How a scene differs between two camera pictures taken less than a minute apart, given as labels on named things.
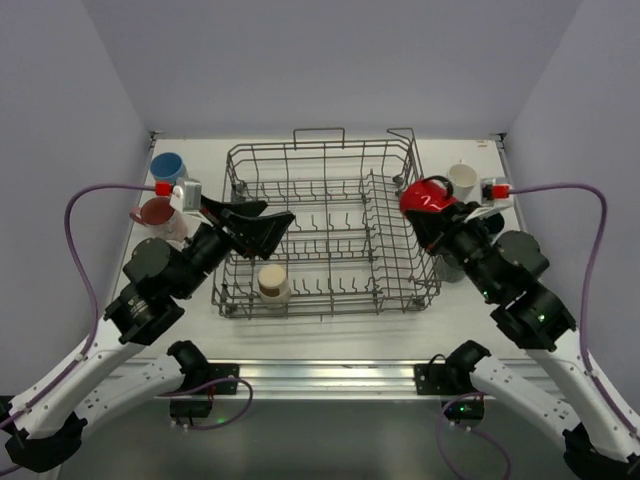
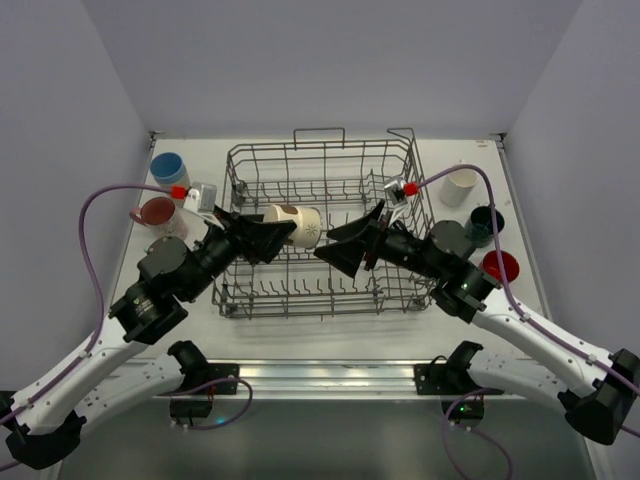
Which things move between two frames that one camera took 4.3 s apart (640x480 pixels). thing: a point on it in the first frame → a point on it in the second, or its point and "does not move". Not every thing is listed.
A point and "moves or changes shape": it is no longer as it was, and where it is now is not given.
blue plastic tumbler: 167,166 does not move
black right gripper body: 451,230 → 373,244
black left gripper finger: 208,206 → 240,220
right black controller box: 464,409 does not move
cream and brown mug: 273,286 → 308,221
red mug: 424,195 moves or changes shape
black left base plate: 219,371 does not move
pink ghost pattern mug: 159,214 does not move
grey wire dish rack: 349,251 does not move
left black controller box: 194,408 does not move
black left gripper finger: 255,235 does not move
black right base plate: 438,379 does not move
